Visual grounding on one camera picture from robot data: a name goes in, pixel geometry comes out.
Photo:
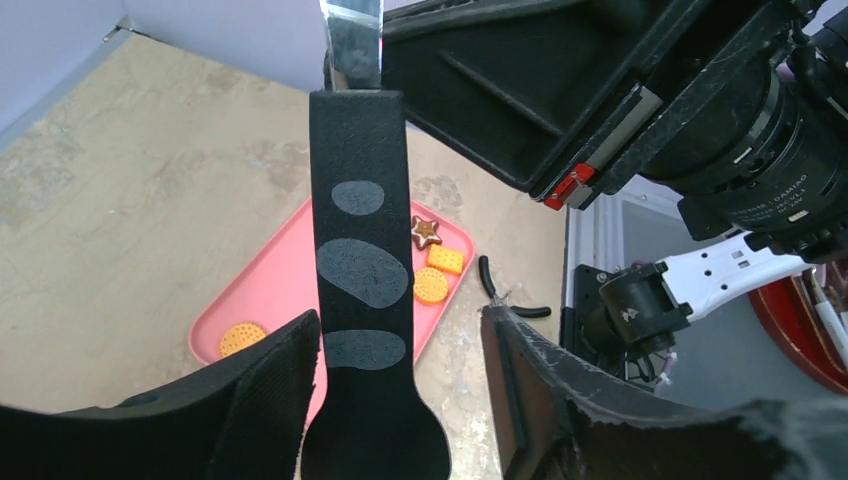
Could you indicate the round orange cookie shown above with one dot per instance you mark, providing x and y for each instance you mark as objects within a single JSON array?
[{"x": 239, "y": 337}]

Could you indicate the red bowl with utensils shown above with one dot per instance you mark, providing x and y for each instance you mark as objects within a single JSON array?
[{"x": 806, "y": 317}]

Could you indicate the black handled pliers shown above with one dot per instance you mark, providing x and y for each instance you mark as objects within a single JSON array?
[{"x": 490, "y": 289}]

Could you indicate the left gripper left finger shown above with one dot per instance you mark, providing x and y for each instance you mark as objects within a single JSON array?
[{"x": 239, "y": 418}]

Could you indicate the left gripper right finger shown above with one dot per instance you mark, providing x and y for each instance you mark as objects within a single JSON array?
[{"x": 558, "y": 417}]

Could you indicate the square cracker cookie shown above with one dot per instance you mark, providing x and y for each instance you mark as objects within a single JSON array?
[{"x": 445, "y": 259}]

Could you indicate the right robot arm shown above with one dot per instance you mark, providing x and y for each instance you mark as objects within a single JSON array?
[{"x": 783, "y": 184}]

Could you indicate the brown star cookie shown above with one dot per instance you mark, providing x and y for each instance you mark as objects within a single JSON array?
[{"x": 424, "y": 233}]

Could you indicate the round cracker cookie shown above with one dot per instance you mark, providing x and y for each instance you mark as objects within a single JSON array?
[{"x": 430, "y": 286}]

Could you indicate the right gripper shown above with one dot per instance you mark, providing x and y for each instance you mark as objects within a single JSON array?
[{"x": 567, "y": 100}]

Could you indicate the black base frame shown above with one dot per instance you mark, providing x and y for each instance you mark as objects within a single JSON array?
[{"x": 586, "y": 332}]

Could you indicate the metal tongs black tips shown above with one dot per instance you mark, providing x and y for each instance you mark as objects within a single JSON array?
[{"x": 373, "y": 423}]

